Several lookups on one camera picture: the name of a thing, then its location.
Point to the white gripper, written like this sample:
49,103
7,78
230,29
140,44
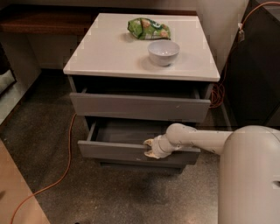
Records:
157,146

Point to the grey drawer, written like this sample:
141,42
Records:
121,142
140,107

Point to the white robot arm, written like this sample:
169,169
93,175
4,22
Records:
249,190

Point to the grey top drawer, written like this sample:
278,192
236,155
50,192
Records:
140,107

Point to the white top drawer cabinet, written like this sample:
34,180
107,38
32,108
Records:
109,60

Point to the white bowl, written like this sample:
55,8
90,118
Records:
163,52

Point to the green snack bag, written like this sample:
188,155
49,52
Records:
146,29

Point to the dark cabinet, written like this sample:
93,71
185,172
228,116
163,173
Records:
253,67

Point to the wooden shelf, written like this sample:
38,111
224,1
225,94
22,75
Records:
64,20

